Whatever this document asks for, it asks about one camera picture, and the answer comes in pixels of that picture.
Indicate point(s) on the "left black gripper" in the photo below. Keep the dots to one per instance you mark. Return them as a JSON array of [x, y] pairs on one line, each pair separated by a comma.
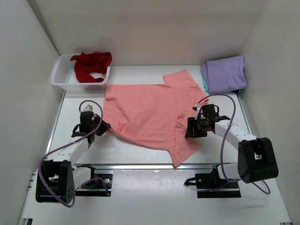
[[91, 131]]

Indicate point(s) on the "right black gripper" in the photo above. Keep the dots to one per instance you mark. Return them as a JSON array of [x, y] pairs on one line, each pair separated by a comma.
[[192, 128]]

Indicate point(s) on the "pink t shirt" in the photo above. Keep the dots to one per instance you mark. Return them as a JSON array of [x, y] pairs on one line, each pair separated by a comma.
[[155, 116]]

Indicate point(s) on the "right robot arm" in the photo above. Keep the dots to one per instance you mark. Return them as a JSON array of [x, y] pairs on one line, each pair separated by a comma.
[[256, 158]]

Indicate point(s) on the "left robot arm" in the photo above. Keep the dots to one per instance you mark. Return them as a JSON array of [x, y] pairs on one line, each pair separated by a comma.
[[58, 175]]

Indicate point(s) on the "folded teal t shirt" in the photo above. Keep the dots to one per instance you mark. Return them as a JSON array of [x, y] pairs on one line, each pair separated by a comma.
[[204, 80]]

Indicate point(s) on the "white plastic basket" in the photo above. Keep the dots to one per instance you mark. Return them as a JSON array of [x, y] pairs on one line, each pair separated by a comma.
[[63, 76]]

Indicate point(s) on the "red t shirt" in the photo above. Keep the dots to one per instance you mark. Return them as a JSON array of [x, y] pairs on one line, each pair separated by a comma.
[[96, 62]]

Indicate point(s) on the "folded purple t shirt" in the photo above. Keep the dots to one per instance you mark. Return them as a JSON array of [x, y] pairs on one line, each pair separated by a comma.
[[225, 75]]

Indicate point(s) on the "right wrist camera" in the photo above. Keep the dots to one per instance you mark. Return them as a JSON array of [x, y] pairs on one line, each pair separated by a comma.
[[197, 110]]

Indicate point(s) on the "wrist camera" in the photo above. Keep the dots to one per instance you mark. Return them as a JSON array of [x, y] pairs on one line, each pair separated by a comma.
[[87, 108], [197, 110]]

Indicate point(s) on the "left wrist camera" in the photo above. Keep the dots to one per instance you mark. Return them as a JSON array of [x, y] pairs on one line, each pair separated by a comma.
[[87, 108]]

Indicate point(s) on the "aluminium rail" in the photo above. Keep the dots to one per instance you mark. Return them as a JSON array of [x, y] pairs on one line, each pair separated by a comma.
[[147, 166]]

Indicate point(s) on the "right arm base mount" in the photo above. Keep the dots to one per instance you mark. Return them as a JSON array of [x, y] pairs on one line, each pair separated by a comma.
[[209, 185]]

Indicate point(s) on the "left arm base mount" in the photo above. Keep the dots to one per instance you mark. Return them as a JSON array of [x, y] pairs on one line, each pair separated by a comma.
[[92, 181]]

